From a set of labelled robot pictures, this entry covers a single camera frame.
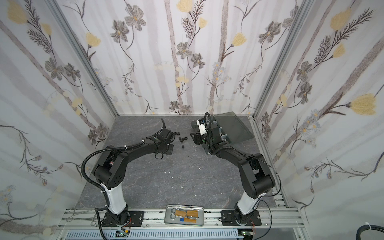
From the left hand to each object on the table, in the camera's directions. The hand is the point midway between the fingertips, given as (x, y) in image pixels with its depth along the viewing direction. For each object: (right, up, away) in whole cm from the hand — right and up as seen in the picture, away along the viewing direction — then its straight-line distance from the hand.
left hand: (168, 146), depth 97 cm
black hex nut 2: (+8, +4, +7) cm, 11 cm away
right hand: (+16, +11, -9) cm, 22 cm away
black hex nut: (+11, +5, +10) cm, 16 cm away
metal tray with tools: (+11, -33, -22) cm, 41 cm away
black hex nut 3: (+10, -1, +4) cm, 11 cm away
